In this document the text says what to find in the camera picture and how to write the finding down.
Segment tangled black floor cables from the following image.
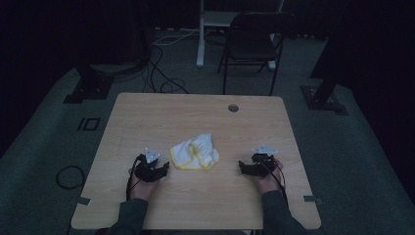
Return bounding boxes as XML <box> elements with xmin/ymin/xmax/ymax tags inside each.
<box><xmin>141</xmin><ymin>45</ymin><xmax>190</xmax><ymax>95</ymax></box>

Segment white floor cable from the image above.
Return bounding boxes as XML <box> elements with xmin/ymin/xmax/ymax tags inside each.
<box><xmin>152</xmin><ymin>28</ymin><xmax>201</xmax><ymax>47</ymax></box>

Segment black stand base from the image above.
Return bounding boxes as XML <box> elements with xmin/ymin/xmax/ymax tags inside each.
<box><xmin>300</xmin><ymin>77</ymin><xmax>349</xmax><ymax>116</ymax></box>
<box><xmin>63</xmin><ymin>63</ymin><xmax>115</xmax><ymax>105</ymax></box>

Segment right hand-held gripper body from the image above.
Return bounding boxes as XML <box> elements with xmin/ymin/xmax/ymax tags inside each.
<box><xmin>250</xmin><ymin>144</ymin><xmax>279</xmax><ymax>179</ymax></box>

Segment black folding chair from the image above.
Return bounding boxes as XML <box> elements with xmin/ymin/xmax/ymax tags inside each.
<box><xmin>217</xmin><ymin>12</ymin><xmax>297</xmax><ymax>96</ymax></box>

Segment hand-held gripper black cable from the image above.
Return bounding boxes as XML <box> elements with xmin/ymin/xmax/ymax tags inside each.
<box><xmin>125</xmin><ymin>154</ymin><xmax>145</xmax><ymax>202</ymax></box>
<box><xmin>260</xmin><ymin>159</ymin><xmax>290</xmax><ymax>210</ymax></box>

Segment person's left hand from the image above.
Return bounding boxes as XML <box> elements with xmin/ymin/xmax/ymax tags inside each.
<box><xmin>128</xmin><ymin>167</ymin><xmax>160</xmax><ymax>201</ymax></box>

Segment white desk frame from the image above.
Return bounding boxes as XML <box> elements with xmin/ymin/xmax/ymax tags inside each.
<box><xmin>196</xmin><ymin>0</ymin><xmax>285</xmax><ymax>71</ymax></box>

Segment left hand-held gripper black cable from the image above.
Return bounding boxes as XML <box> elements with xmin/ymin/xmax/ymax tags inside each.
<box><xmin>125</xmin><ymin>154</ymin><xmax>145</xmax><ymax>202</ymax></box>

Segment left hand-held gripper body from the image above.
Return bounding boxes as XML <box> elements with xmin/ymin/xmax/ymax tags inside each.
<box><xmin>134</xmin><ymin>147</ymin><xmax>164</xmax><ymax>183</ymax></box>

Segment person's right hand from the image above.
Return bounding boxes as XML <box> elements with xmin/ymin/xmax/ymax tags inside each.
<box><xmin>255</xmin><ymin>159</ymin><xmax>284</xmax><ymax>194</ymax></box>

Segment right hand-held gripper black cable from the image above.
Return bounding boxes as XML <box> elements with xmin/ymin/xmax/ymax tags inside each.
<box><xmin>260</xmin><ymin>159</ymin><xmax>290</xmax><ymax>210</ymax></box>

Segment white cloth with yellow edge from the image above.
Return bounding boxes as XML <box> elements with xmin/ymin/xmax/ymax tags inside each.
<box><xmin>169</xmin><ymin>132</ymin><xmax>220</xmax><ymax>171</ymax></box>

